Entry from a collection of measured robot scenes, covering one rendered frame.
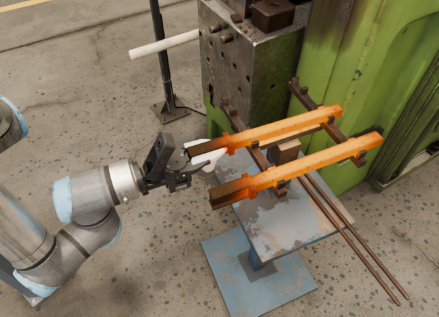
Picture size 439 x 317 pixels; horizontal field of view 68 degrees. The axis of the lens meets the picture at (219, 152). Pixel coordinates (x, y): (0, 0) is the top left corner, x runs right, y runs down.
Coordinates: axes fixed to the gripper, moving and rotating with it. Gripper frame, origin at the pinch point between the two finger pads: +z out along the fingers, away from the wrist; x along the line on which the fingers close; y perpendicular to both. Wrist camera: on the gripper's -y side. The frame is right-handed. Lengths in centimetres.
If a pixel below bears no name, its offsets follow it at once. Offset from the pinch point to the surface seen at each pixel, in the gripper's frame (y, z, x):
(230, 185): -1.9, -2.6, 12.3
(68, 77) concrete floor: 92, -48, -176
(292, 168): -0.9, 11.8, 12.6
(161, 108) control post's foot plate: 91, 6, -118
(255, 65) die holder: 8.7, 27.3, -35.6
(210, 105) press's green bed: 50, 21, -66
